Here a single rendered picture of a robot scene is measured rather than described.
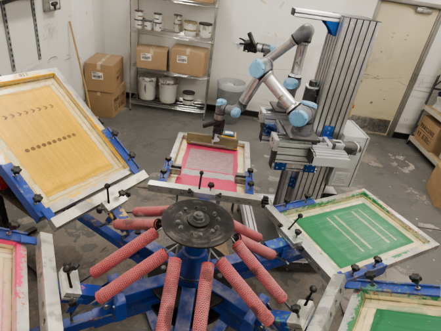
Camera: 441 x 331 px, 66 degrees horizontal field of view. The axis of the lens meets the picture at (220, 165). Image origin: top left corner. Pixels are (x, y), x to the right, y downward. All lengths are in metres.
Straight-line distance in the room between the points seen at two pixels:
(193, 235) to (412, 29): 5.43
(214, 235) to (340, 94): 1.62
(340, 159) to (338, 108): 0.41
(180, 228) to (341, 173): 1.82
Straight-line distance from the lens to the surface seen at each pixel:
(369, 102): 6.39
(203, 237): 1.33
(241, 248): 1.41
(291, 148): 2.47
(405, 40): 6.27
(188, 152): 2.59
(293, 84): 2.83
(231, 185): 2.28
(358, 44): 2.56
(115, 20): 5.96
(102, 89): 5.28
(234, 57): 5.73
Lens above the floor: 2.21
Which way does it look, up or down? 30 degrees down
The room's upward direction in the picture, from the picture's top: 9 degrees clockwise
